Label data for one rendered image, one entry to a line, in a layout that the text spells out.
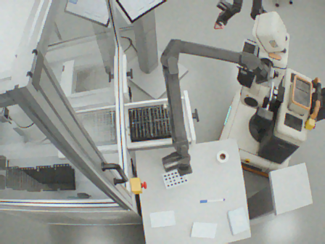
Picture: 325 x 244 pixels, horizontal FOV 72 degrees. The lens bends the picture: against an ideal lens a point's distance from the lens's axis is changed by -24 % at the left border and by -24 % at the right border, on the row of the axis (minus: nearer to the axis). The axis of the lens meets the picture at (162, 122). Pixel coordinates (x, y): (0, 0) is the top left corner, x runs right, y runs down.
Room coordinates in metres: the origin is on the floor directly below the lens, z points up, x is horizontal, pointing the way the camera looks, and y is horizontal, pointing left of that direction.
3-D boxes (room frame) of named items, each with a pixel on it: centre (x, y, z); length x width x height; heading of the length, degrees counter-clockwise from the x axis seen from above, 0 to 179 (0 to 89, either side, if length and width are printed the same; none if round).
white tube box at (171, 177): (0.37, -0.04, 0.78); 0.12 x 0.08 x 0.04; 102
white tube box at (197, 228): (0.06, -0.17, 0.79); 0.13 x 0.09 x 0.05; 77
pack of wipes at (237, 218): (0.08, -0.37, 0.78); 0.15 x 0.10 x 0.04; 10
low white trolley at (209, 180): (0.26, -0.14, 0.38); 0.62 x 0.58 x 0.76; 3
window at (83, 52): (0.69, 0.21, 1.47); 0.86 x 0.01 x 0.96; 3
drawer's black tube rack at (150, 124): (0.66, 0.06, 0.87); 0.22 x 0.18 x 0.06; 93
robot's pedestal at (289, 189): (0.21, -0.75, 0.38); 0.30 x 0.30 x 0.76; 3
